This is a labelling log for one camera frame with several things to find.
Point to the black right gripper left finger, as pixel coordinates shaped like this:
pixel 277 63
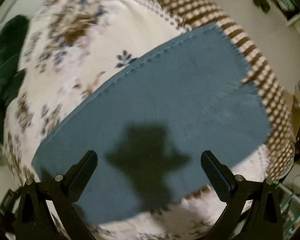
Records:
pixel 34 218

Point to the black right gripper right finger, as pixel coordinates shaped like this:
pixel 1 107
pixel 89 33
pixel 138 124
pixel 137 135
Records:
pixel 252 202

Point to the blue denim pants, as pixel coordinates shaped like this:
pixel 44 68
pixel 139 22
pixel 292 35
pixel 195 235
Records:
pixel 150 123

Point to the dark green clothing pile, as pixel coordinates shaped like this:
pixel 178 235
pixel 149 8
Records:
pixel 12 37

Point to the glass side table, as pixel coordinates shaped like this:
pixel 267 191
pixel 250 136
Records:
pixel 290 209

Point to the floral patterned bed blanket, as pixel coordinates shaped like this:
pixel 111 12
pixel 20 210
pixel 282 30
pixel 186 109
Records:
pixel 72 47

